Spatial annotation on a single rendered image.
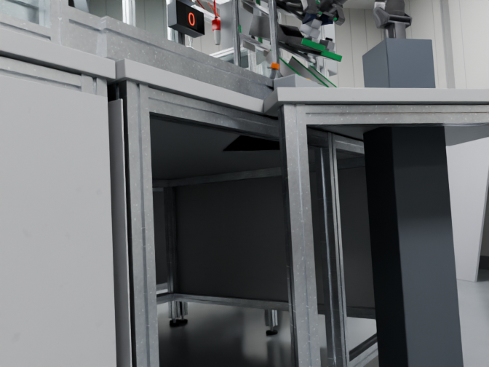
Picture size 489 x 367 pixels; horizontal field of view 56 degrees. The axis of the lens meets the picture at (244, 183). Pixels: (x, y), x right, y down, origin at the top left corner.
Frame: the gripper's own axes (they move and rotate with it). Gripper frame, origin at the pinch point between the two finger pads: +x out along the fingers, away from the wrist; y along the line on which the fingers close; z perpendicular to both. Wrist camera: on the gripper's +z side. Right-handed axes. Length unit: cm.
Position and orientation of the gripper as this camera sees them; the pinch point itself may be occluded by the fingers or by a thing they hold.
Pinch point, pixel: (313, 18)
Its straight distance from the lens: 177.6
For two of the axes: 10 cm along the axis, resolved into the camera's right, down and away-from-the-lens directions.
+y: -8.0, -0.6, -6.0
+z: -1.7, -9.3, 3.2
